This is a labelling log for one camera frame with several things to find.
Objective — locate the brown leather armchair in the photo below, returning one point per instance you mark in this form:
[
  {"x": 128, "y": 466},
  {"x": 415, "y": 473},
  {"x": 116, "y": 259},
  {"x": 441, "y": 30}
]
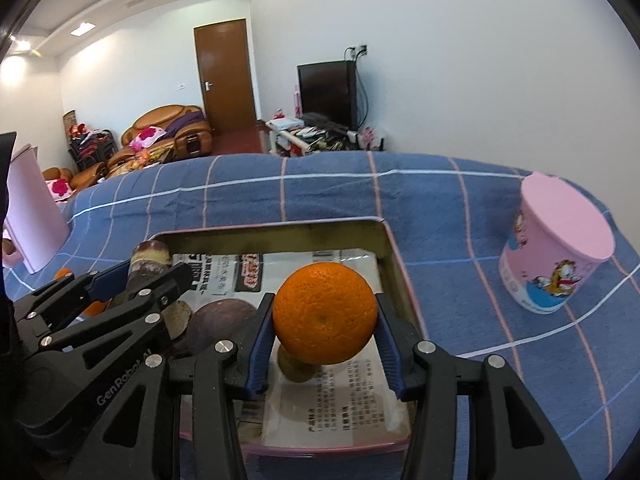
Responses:
[{"x": 170, "y": 135}]

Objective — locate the pink bag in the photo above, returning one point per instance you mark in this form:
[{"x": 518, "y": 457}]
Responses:
[{"x": 297, "y": 101}]

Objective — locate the printed paper liner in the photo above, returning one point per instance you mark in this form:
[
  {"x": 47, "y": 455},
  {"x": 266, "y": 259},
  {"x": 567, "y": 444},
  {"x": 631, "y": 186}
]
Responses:
[{"x": 340, "y": 410}]

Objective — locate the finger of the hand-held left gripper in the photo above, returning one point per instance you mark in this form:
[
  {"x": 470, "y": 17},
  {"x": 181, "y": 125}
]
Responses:
[
  {"x": 107, "y": 277},
  {"x": 125, "y": 320}
]

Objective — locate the large orange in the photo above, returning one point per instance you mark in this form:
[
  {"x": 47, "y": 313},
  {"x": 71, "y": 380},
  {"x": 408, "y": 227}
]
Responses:
[{"x": 325, "y": 312}]

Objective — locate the purple passion fruit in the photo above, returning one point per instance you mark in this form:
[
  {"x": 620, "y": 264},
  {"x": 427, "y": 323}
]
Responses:
[{"x": 220, "y": 322}]

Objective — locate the white flat box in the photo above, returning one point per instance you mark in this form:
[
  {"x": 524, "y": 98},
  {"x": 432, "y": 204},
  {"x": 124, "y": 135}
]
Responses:
[{"x": 286, "y": 122}]

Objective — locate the brown wooden door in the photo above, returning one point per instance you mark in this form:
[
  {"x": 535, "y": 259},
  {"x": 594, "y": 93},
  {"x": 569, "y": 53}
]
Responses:
[{"x": 225, "y": 75}]

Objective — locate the square ceiling light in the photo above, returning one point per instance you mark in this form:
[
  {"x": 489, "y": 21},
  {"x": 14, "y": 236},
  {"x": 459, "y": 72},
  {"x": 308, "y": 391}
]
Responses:
[{"x": 82, "y": 28}]

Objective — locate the pink electric kettle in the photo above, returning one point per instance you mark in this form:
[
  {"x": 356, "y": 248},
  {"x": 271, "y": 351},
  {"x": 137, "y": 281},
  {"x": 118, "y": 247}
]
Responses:
[{"x": 30, "y": 210}]

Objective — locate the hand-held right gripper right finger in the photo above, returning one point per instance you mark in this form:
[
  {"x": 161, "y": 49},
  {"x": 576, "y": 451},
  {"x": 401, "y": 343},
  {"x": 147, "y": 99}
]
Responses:
[{"x": 387, "y": 345}]

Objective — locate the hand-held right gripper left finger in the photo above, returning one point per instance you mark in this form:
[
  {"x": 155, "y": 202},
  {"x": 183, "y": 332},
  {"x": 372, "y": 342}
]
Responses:
[{"x": 260, "y": 345}]

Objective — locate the pink tin box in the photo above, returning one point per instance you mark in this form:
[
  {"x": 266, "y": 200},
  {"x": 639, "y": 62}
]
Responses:
[{"x": 400, "y": 280}]

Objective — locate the dark rack with clothes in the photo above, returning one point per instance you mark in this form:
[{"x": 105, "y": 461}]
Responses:
[{"x": 87, "y": 142}]

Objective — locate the black television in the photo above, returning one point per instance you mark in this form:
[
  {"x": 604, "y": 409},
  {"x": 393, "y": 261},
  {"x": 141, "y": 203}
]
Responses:
[{"x": 327, "y": 90}]

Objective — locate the pink cartoon cup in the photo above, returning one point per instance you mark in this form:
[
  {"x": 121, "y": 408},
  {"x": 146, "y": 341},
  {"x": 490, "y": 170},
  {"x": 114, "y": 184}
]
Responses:
[{"x": 555, "y": 240}]

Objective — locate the white television stand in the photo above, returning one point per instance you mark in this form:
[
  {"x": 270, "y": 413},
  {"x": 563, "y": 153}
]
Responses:
[{"x": 300, "y": 140}]

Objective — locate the brown leather sofa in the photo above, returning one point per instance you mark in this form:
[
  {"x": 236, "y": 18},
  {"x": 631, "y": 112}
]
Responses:
[{"x": 75, "y": 177}]

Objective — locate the medium orange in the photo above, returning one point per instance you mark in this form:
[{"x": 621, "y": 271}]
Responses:
[{"x": 95, "y": 308}]

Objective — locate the small olive round fruit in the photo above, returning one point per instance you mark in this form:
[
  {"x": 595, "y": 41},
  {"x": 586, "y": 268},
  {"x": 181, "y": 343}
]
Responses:
[{"x": 295, "y": 371}]

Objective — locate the wall power outlet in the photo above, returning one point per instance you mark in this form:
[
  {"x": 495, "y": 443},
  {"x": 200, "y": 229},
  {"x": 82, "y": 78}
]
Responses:
[{"x": 359, "y": 50}]

